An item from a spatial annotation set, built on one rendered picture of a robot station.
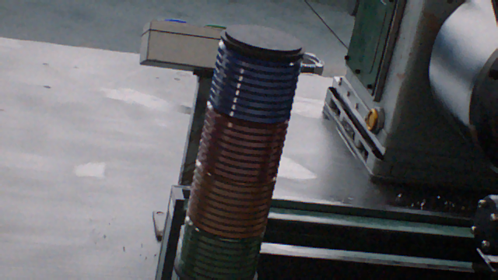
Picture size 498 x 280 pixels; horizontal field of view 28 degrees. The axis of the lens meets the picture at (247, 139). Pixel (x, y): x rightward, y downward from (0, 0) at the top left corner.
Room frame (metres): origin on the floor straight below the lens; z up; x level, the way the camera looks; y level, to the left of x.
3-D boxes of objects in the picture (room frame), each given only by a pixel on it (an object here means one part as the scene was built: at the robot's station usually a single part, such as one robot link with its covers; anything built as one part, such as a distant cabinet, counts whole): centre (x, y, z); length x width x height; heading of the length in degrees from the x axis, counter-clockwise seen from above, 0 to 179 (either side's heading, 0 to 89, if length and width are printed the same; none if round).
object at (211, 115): (0.68, 0.00, 1.14); 0.06 x 0.06 x 0.04
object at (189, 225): (0.68, 0.00, 1.05); 0.06 x 0.06 x 0.04
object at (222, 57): (0.68, 0.00, 1.19); 0.06 x 0.06 x 0.04
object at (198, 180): (0.68, 0.00, 1.10); 0.06 x 0.06 x 0.04
